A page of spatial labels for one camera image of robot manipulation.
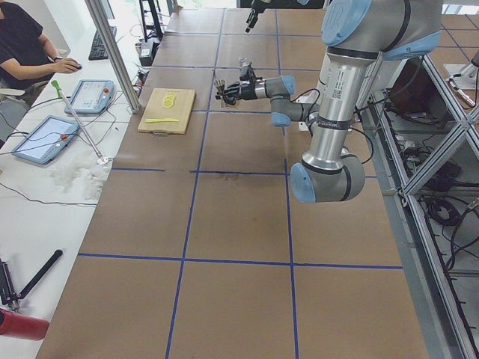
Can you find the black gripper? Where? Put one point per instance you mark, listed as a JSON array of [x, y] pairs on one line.
[[251, 16], [245, 90]]

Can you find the metal rod green tip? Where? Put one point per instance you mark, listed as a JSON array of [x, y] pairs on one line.
[[101, 159]]

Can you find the red bottle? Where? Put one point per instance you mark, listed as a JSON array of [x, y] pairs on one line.
[[22, 327]]

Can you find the seated person black shirt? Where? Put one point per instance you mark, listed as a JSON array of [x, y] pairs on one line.
[[29, 59]]

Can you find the aluminium frame post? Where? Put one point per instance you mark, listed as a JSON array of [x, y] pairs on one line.
[[101, 22]]

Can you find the bamboo cutting board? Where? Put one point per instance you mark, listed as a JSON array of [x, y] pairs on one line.
[[168, 111]]

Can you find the steel double jigger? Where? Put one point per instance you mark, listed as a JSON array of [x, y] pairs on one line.
[[220, 89]]

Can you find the clear glass cup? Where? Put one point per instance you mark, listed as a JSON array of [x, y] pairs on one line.
[[243, 62]]

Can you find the teach pendant near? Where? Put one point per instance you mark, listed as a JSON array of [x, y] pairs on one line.
[[47, 140]]

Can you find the teach pendant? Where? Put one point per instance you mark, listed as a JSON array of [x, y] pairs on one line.
[[47, 140], [91, 96]]

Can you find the teach pendant far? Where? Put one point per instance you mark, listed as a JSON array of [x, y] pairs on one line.
[[91, 96]]

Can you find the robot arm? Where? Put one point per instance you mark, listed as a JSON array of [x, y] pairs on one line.
[[355, 33]]

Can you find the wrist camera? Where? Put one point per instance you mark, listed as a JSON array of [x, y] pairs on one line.
[[247, 74]]

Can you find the black keyboard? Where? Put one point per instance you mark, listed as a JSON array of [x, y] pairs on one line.
[[98, 50]]

